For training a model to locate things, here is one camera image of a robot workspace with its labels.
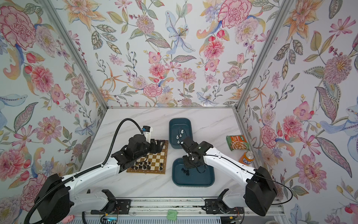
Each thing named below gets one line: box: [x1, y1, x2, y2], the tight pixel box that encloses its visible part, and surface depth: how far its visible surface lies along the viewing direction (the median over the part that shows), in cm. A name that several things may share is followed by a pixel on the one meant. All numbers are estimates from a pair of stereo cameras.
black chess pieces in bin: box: [181, 167, 190, 177], surface depth 88 cm
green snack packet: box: [226, 134, 250, 152], surface depth 100 cm
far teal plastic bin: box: [168, 117, 194, 149], surface depth 106 cm
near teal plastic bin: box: [171, 157, 215, 187], surface depth 86 cm
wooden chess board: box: [126, 140, 169, 175], surface depth 88 cm
